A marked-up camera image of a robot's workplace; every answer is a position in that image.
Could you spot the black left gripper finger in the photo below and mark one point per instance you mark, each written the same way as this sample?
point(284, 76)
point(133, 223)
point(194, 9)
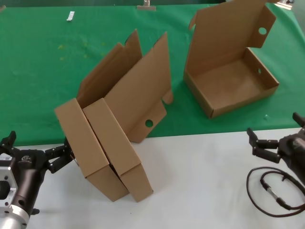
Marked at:
point(59, 156)
point(7, 145)

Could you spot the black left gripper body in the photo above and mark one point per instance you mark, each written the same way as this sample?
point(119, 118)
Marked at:
point(29, 164)

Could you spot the white label strip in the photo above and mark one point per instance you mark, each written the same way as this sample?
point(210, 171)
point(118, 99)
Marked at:
point(70, 16)

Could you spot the wooden block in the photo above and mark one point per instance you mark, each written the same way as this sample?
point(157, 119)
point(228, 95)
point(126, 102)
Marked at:
point(284, 4)

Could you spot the large open cardboard box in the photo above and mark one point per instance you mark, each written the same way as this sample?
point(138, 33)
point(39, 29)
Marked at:
point(78, 136)

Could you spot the metal clamp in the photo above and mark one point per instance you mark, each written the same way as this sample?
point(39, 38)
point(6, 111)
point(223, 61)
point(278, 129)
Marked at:
point(146, 7)

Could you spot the green table cloth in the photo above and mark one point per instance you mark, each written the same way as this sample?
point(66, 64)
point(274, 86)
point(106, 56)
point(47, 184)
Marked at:
point(35, 83)

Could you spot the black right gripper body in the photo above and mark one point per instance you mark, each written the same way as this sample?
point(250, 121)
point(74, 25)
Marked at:
point(295, 150)

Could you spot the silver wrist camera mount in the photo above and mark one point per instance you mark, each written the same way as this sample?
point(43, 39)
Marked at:
point(6, 181)

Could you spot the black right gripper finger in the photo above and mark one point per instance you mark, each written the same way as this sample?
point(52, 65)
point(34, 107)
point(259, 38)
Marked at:
point(299, 119)
point(265, 149)

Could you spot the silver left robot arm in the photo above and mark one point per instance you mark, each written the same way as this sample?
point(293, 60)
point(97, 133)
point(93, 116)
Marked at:
point(12, 219)

